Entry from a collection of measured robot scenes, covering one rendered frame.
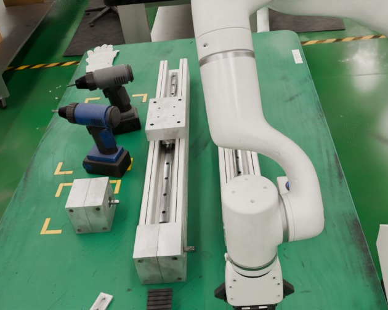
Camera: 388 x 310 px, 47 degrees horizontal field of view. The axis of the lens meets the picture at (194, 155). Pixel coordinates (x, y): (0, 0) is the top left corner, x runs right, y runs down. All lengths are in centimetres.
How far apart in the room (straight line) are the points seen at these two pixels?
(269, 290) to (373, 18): 51
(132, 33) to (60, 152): 147
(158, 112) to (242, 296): 64
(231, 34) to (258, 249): 33
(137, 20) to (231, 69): 210
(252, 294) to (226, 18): 47
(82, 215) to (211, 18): 61
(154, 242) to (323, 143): 61
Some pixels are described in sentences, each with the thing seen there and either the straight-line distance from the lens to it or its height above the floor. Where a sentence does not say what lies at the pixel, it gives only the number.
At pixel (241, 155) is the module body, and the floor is 82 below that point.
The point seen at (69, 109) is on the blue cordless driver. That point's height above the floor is 99.
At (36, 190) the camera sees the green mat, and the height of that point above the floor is 78.
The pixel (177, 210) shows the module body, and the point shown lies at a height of 86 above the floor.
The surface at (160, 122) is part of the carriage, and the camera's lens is 125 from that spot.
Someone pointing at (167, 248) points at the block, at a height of 87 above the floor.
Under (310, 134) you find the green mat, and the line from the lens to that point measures 137.
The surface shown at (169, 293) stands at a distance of 96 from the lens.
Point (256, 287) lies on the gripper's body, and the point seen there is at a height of 93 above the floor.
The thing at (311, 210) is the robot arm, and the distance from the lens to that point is 70.
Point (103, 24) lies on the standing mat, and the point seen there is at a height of 1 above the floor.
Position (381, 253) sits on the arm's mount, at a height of 81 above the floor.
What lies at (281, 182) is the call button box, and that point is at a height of 84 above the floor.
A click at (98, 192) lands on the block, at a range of 112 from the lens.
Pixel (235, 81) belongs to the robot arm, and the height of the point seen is 126.
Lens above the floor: 160
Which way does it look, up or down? 39 degrees down
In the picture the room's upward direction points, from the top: 8 degrees counter-clockwise
